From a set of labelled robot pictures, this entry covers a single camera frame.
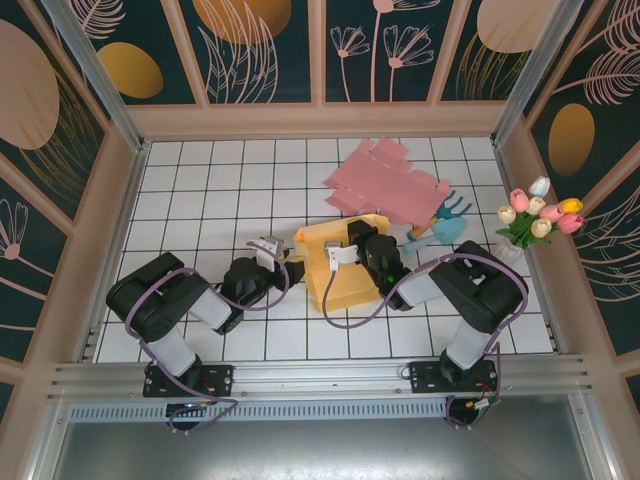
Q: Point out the aluminium frame post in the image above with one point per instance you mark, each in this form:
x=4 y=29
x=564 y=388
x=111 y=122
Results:
x=530 y=75
x=95 y=70

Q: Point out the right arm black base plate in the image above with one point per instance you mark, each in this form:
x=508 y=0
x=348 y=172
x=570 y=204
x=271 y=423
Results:
x=425 y=380

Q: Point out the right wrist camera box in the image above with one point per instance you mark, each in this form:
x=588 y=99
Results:
x=341 y=256

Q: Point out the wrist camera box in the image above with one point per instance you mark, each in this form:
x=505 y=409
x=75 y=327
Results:
x=341 y=256
x=265 y=250

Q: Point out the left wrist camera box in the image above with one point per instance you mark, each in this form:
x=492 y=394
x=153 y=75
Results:
x=265 y=250

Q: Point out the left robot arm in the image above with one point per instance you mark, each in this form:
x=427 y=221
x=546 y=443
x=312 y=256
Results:
x=165 y=310

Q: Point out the teal toy rake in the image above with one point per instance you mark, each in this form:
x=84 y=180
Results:
x=455 y=207

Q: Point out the artificial tulip bouquet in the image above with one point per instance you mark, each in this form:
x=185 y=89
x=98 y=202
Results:
x=537 y=215

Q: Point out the grey metal panel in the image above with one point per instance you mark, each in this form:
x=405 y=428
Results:
x=320 y=455

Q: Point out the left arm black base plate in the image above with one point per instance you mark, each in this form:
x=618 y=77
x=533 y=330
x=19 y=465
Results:
x=220 y=380

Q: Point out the white vase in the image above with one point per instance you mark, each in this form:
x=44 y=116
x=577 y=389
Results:
x=507 y=250

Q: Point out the aluminium mounting rail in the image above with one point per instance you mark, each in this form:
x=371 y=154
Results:
x=320 y=375

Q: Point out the pink paper box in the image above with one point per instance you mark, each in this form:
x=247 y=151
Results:
x=380 y=180

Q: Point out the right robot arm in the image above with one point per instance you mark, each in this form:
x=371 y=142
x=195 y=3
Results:
x=480 y=295

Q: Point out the yellow paper box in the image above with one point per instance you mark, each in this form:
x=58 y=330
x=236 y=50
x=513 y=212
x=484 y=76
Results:
x=345 y=290

